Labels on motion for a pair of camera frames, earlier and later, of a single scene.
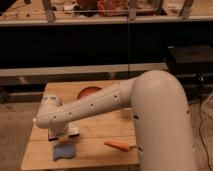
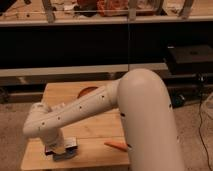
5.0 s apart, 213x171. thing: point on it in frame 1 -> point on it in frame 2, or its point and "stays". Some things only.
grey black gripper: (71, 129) -> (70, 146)
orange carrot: (118, 145) stays
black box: (190, 59) stays
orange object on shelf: (113, 7) stays
